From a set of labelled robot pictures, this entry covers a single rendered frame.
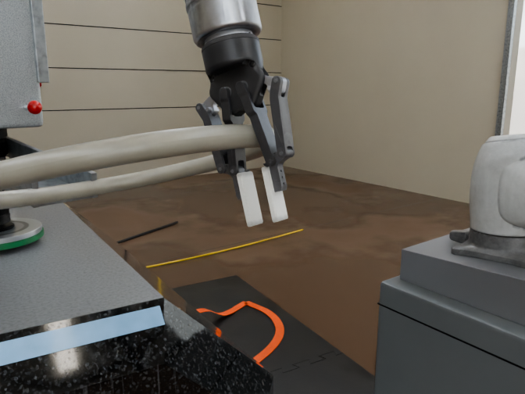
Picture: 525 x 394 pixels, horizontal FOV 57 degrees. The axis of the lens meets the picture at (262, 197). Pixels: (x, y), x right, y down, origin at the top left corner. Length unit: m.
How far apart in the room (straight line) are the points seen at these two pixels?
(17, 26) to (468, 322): 1.19
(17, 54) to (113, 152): 0.80
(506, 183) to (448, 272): 0.23
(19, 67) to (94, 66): 5.32
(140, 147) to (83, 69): 6.05
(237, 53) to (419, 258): 0.77
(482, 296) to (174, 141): 0.81
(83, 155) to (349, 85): 6.47
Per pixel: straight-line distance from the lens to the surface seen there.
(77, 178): 1.04
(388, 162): 6.49
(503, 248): 1.19
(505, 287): 1.12
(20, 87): 1.30
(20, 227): 1.41
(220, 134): 0.57
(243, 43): 0.62
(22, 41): 1.31
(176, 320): 0.98
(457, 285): 1.18
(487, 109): 5.72
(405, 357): 1.27
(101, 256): 1.23
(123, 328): 0.94
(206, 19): 0.62
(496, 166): 1.16
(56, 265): 1.21
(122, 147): 0.53
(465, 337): 1.15
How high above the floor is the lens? 1.26
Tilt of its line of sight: 13 degrees down
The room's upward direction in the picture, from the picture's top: straight up
